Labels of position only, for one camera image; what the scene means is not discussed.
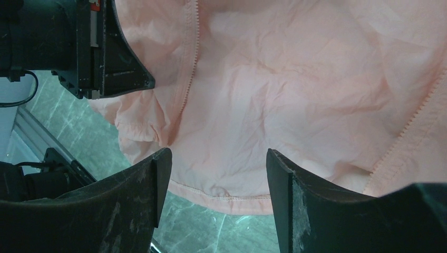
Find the pink zip-up jacket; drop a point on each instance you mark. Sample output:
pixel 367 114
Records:
pixel 352 91

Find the aluminium frame rail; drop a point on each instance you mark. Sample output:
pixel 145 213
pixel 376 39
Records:
pixel 25 139

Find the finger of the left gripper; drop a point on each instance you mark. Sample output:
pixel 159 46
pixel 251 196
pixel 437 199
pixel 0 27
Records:
pixel 122 71

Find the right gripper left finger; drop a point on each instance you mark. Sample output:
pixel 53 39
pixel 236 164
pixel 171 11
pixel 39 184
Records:
pixel 116 214

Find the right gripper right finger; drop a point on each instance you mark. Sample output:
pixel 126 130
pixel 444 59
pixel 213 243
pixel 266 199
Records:
pixel 314 215

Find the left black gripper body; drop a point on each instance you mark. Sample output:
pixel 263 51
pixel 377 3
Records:
pixel 63 37

